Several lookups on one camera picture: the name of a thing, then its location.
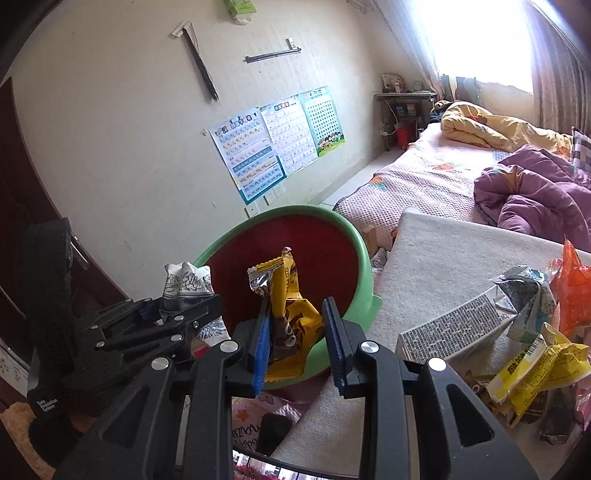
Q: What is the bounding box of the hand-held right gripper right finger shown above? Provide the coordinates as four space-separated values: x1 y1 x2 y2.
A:
322 296 539 480

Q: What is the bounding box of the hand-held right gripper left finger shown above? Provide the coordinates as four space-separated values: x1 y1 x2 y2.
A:
53 299 274 480

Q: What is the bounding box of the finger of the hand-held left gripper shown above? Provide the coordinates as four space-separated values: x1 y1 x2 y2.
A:
76 298 162 340
95 294 226 365

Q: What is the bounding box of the white blue patterned wrapper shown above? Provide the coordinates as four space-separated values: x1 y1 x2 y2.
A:
163 261 229 347

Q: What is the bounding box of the yellow snack wrapper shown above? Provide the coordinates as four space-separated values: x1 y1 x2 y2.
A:
248 247 325 383

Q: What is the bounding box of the green bin with red liner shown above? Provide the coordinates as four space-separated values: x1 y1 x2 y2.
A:
191 204 383 393

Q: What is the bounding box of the grey patterned box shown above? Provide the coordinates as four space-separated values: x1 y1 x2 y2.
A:
396 284 518 363

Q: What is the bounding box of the pink printed cloth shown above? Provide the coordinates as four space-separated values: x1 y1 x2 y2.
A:
231 392 305 457

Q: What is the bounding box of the black phone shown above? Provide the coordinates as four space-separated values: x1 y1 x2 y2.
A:
255 413 293 457

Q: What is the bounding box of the dark wooden door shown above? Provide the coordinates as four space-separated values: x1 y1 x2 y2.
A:
0 76 134 416

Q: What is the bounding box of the beige plush cloth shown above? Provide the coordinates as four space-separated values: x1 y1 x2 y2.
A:
0 401 56 480

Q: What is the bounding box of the white fleece mat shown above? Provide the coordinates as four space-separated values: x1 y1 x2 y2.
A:
272 208 591 476

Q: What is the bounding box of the brown patterned wrapper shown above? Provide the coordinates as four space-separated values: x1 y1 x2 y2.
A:
462 368 497 402

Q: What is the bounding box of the yellow wrapper with barcode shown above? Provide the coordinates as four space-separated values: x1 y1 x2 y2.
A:
487 333 561 406

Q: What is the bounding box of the bed with patterned sheet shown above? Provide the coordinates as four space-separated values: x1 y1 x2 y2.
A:
333 122 591 254

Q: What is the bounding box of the silver blue crumpled wrapper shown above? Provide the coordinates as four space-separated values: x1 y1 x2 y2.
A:
492 265 559 344

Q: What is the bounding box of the yellow crumpled wrapper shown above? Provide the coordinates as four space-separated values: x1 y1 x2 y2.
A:
505 323 591 428

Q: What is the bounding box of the orange plastic wrapper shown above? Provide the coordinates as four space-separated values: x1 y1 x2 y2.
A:
549 237 591 337

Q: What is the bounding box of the purple quilt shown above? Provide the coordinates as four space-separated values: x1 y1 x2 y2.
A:
473 144 591 254

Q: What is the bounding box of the small side table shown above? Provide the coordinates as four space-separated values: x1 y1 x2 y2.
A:
373 90 438 151

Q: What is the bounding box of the yellow quilt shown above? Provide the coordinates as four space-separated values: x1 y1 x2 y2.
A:
438 100 573 160

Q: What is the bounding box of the dark bag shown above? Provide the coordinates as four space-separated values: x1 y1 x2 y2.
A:
455 76 481 102

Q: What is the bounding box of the green tissue box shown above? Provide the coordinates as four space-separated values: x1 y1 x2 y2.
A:
223 0 257 23

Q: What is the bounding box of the plaid pillow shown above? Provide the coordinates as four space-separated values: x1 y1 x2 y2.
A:
569 127 591 178

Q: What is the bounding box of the sheer white curtain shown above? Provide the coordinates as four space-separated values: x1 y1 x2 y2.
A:
374 0 444 88

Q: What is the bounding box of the brown patterned curtain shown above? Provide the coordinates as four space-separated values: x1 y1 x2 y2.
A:
526 0 591 139

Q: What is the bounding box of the blue bordered wall poster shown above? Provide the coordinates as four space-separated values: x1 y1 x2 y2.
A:
209 108 287 205

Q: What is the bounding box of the white chart wall poster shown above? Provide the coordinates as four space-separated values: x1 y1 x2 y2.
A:
259 95 319 177

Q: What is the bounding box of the green bordered wall poster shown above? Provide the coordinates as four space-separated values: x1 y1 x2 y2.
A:
298 85 347 158

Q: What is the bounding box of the long black wall bar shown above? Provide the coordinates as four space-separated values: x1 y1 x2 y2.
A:
172 21 220 103

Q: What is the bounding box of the short black wall rail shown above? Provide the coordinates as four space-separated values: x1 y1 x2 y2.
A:
245 38 302 64

